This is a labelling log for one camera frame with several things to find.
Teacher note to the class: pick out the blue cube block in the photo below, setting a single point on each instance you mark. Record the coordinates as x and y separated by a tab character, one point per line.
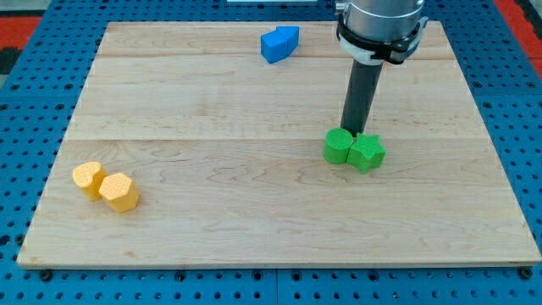
273	47

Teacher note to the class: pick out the green circle block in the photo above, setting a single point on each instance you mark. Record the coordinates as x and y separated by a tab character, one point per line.
337	145

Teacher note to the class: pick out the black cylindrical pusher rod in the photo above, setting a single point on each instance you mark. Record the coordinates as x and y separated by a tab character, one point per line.
361	88

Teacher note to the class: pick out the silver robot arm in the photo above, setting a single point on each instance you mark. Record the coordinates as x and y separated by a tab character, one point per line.
374	32

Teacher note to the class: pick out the yellow hexagon block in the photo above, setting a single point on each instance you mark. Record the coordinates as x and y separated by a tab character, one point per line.
119	192

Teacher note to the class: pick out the green star block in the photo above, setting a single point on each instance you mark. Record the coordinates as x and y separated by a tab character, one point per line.
366	153

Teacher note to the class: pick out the yellow heart block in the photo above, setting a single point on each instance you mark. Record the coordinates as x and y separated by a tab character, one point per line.
88	177

